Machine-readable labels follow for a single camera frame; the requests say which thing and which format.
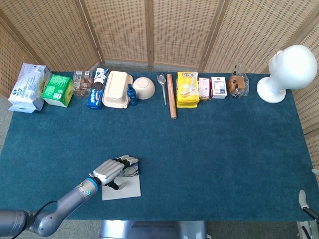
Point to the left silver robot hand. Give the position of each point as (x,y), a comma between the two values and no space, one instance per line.
(107,170)

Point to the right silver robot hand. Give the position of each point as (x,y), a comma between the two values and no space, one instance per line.
(302,199)

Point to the black-framed eyeglasses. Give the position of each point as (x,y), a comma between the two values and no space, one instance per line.
(130,171)

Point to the blue glasses case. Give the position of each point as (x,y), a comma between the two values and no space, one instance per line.
(129,189)

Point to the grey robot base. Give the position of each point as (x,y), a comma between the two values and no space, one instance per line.
(154,230)

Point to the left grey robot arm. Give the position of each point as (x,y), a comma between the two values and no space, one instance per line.
(69,199)

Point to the white metal stand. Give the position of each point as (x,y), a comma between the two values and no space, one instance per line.
(304,231)

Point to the blue Oreo box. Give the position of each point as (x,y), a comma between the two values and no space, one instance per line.
(95,98)

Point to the blue spray bottle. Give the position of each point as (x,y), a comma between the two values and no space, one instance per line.
(132,94)

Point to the beige lidded lunch box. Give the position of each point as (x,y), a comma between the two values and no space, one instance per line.
(115,87)

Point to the clear plastic snack box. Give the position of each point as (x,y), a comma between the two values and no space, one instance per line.
(81,84)

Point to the beige upturned bowl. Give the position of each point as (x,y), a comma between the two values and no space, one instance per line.
(144,88)

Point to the blue table cloth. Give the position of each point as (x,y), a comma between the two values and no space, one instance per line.
(199,149)

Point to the green tissue pack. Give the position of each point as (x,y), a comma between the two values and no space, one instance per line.
(56,89)

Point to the white blue cookie packet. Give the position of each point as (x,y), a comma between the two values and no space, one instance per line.
(101,74)

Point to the wooden rolling pin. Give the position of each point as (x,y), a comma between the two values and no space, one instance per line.
(171,97)

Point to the metal spoon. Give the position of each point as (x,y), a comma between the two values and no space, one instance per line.
(161,79)

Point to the yellow biscuit bag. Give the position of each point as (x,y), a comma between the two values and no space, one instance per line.
(187,89)

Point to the white blue tissue pack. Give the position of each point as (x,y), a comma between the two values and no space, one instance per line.
(27,87)

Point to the small pink snack pack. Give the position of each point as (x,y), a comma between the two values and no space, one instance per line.
(205,88)

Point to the white foam mannequin head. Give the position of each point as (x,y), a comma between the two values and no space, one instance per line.
(291,67)

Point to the clear bag of cookies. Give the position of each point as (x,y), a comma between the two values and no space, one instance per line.
(236,83)

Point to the white red carton box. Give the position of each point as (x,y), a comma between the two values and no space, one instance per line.
(218,87)

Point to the wicker folding screen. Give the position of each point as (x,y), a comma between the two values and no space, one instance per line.
(124,30)

